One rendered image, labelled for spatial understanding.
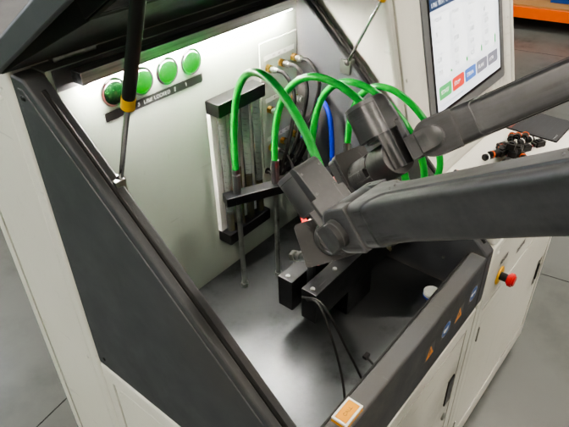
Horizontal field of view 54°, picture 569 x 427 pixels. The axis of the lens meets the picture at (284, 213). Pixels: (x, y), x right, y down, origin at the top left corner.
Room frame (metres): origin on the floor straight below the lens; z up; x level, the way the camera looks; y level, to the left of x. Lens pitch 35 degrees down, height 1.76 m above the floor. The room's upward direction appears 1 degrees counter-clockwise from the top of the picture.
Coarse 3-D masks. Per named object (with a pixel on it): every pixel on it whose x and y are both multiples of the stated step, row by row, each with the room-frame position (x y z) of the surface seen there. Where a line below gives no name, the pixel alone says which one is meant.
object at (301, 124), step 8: (248, 72) 0.91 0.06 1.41; (256, 72) 0.89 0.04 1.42; (264, 72) 0.87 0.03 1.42; (240, 80) 0.95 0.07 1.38; (264, 80) 0.86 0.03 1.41; (272, 80) 0.84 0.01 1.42; (240, 88) 0.96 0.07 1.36; (272, 88) 0.84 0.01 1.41; (280, 88) 0.82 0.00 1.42; (280, 96) 0.81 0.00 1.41; (288, 96) 0.81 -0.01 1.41; (232, 104) 0.99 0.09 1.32; (288, 104) 0.79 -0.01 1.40; (232, 112) 0.99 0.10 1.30; (296, 112) 0.78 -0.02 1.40; (232, 120) 0.99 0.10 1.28; (296, 120) 0.77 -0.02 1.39; (304, 120) 0.77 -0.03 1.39; (232, 128) 1.00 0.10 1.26; (304, 128) 0.75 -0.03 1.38; (232, 136) 1.00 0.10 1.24; (304, 136) 0.75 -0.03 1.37; (232, 144) 1.00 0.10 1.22; (312, 144) 0.73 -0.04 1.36; (232, 152) 1.01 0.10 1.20; (312, 152) 0.73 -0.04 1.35; (232, 160) 1.01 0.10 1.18; (320, 160) 0.72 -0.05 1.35; (232, 168) 1.01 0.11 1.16
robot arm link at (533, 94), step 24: (552, 72) 0.72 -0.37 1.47; (480, 96) 0.75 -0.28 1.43; (504, 96) 0.73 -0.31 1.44; (528, 96) 0.72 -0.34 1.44; (552, 96) 0.71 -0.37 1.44; (432, 120) 0.73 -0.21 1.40; (456, 120) 0.72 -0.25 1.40; (480, 120) 0.71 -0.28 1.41; (504, 120) 0.71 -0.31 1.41; (456, 144) 0.70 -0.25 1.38
